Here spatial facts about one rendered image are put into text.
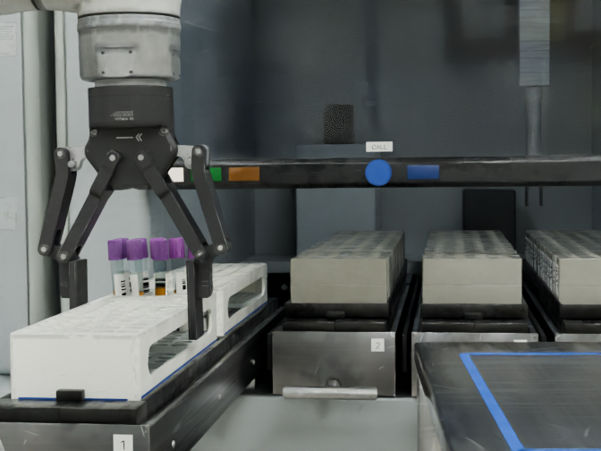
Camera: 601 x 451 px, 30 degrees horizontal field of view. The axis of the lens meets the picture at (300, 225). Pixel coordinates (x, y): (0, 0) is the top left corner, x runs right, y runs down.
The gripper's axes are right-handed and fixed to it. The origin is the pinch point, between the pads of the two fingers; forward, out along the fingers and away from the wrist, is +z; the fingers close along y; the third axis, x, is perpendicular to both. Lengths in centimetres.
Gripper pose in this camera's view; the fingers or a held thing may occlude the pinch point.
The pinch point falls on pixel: (136, 312)
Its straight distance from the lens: 102.0
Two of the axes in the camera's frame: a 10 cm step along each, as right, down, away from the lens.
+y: 9.9, -0.1, -1.2
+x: 1.2, -0.6, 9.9
